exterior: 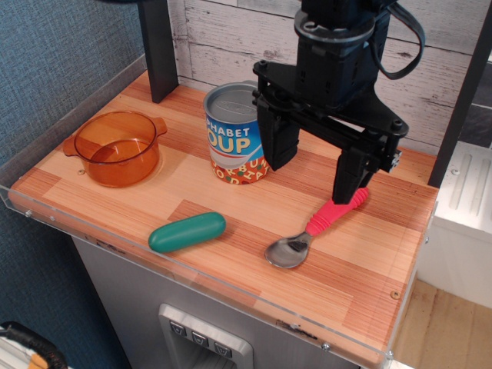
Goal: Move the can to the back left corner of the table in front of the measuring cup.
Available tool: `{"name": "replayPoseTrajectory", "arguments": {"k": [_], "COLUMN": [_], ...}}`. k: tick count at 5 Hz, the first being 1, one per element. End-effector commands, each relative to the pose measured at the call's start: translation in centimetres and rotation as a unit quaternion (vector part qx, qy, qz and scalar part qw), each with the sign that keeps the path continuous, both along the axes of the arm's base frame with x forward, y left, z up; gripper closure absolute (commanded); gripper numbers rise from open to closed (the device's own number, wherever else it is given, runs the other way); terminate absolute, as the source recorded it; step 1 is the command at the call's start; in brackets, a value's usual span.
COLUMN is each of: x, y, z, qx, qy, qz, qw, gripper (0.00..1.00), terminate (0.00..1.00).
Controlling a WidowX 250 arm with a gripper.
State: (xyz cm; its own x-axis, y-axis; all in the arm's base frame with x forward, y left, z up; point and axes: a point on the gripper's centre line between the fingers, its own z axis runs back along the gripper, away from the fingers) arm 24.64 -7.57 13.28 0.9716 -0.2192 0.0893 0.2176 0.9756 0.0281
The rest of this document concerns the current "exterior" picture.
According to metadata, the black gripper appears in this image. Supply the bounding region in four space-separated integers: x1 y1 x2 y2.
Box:
253 36 408 204

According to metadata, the alphabet soup can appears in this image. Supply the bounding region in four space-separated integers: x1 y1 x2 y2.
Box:
203 81 269 185

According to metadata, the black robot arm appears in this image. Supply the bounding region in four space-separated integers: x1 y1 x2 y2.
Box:
254 1 408 204

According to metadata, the orange transparent measuring cup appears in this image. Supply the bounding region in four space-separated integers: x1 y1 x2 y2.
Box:
63 111 167 188

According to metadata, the green oblong plastic toy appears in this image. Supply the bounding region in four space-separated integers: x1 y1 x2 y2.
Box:
148 212 227 253

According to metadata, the white toy sink unit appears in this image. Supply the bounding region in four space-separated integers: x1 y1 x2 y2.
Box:
417 142 491 308

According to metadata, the silver dispenser button panel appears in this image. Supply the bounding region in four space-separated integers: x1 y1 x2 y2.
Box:
158 304 254 368

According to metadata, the grey toy fridge cabinet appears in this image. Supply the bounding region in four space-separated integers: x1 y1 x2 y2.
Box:
74 238 357 368

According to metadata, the clear acrylic table guard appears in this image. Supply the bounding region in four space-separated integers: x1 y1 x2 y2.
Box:
7 64 437 368

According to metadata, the black and orange object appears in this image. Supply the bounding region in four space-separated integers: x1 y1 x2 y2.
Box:
1 321 68 368

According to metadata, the spoon with pink handle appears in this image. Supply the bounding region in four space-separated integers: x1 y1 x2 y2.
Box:
264 188 369 269

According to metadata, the black cable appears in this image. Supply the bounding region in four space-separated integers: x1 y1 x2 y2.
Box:
368 0 426 81

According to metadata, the dark grey right post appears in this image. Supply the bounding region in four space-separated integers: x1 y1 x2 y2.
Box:
427 5 491 188

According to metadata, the dark grey post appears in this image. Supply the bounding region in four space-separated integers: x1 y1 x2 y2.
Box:
138 0 179 103
427 5 491 188

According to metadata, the dark grey left post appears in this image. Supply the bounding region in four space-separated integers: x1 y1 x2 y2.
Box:
138 0 179 103

